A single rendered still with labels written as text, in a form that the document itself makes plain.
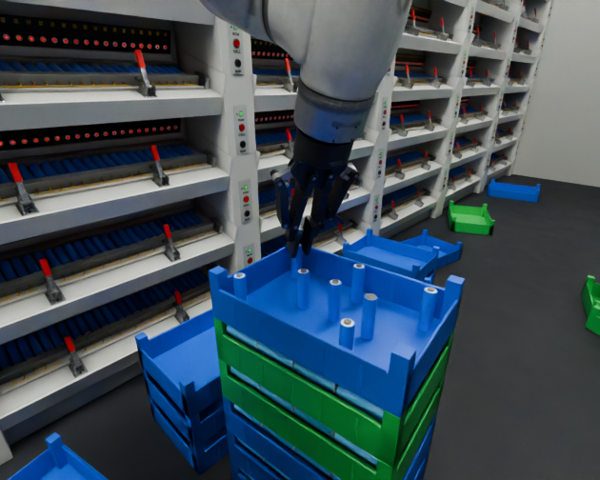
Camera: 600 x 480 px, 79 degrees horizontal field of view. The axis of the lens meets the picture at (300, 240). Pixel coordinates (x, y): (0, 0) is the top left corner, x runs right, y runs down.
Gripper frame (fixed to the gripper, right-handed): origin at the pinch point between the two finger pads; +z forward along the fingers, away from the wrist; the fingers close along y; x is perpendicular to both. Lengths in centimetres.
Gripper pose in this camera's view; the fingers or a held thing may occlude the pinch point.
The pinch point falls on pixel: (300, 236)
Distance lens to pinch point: 60.5
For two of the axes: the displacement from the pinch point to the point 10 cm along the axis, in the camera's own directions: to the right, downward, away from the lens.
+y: 9.2, -1.5, 3.5
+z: -1.6, 6.7, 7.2
